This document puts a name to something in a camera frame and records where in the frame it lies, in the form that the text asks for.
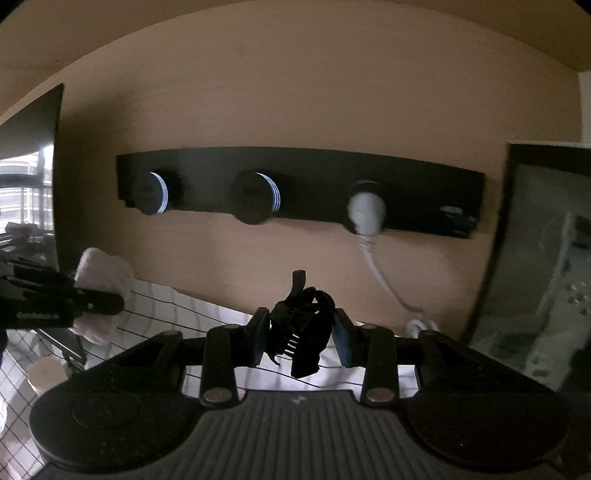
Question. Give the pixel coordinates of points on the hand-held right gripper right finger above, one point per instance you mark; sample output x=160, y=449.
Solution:
x=342, y=339

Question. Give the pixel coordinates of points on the white black checked tablecloth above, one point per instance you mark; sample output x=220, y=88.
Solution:
x=152, y=304

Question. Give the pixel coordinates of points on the black hair claw clip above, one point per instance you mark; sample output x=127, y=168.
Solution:
x=302, y=332

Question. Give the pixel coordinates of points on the dark framed panel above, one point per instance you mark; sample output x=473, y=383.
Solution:
x=535, y=258

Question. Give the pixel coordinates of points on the pink fluffy scrunchie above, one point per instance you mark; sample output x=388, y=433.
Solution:
x=104, y=272

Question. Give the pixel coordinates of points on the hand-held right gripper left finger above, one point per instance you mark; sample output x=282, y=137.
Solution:
x=262, y=339

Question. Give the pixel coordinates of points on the white paper roll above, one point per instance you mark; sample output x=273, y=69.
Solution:
x=45, y=376

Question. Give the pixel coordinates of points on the white power plug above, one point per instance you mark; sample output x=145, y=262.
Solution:
x=367, y=211

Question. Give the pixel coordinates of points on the black computer monitor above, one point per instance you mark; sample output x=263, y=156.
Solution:
x=32, y=184

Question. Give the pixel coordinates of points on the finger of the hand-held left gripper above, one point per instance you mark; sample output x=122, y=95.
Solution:
x=32, y=277
x=99, y=304

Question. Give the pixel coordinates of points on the black wall socket panel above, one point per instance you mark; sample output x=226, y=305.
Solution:
x=314, y=194

